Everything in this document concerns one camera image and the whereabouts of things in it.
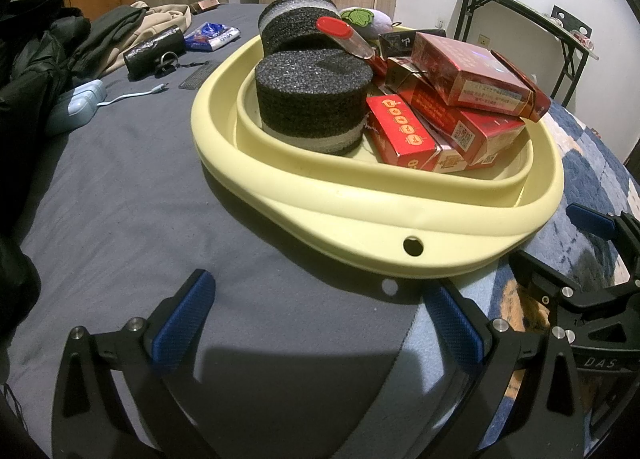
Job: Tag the small brown box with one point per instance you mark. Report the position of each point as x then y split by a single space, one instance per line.
205 5

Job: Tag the clear jar with red lid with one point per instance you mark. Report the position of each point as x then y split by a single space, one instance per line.
345 34

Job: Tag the pale yellow plastic basin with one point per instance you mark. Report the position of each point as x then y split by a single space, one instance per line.
350 219

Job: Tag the red white gold-patterned box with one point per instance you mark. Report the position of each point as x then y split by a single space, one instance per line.
405 134

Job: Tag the grey bed sheet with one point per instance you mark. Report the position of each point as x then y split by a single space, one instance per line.
125 189

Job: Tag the dark red box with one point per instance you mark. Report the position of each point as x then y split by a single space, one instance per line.
400 71

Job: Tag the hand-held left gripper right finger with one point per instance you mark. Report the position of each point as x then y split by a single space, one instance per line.
455 329

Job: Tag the black shiny pouch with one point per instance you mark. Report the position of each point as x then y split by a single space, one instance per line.
150 49

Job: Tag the black panel with holes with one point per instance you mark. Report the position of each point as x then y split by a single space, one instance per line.
572 21

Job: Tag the blue white packet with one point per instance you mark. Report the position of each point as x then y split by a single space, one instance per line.
210 35

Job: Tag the grey plush toy green patch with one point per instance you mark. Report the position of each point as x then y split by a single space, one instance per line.
362 19

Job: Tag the black foam cylinder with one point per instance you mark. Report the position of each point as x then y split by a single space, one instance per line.
290 24
310 99

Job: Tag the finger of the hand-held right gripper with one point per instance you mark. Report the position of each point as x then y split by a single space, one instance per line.
592 221
537 271

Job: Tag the olive green garment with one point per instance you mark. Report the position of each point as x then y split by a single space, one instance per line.
107 31

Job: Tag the beige garment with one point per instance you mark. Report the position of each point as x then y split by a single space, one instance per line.
165 21

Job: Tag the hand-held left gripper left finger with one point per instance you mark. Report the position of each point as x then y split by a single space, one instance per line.
182 319

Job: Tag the pink packet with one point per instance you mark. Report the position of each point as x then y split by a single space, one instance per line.
584 38

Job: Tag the wall outlet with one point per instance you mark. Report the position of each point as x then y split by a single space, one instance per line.
484 38

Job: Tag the black jacket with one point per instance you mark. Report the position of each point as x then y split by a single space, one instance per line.
35 69

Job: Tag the black mesh comb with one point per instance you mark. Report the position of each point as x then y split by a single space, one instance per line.
197 76

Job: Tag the blue plaid rug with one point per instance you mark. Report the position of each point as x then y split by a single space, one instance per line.
590 164

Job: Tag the black box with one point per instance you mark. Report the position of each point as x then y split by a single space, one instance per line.
400 41

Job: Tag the light blue device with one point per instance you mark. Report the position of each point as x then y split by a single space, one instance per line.
75 106

